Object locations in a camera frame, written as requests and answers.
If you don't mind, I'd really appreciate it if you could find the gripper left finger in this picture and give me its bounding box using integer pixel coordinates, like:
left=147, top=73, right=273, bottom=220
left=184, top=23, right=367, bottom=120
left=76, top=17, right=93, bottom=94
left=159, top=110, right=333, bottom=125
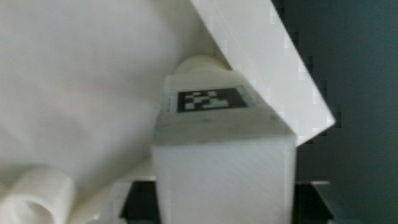
left=120, top=181, right=159, bottom=224

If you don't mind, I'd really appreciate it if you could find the white square tabletop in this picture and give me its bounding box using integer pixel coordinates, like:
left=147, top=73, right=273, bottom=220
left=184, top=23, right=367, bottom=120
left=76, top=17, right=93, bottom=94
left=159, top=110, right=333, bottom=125
left=0, top=0, right=335, bottom=224

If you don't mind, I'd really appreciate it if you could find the white table leg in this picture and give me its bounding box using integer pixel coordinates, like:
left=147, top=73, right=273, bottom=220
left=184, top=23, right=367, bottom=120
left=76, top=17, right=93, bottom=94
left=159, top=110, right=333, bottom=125
left=150, top=56, right=296, bottom=224

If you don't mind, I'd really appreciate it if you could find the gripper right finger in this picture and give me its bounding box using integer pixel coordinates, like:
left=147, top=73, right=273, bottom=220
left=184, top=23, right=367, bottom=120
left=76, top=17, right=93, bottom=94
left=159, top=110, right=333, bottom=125
left=291, top=182, right=333, bottom=224

